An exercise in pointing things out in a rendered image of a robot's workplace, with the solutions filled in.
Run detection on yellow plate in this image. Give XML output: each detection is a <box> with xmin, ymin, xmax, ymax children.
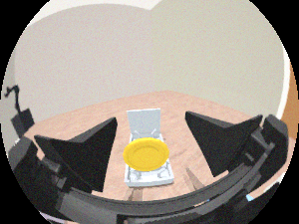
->
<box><xmin>123</xmin><ymin>136</ymin><xmax>169</xmax><ymax>171</ymax></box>

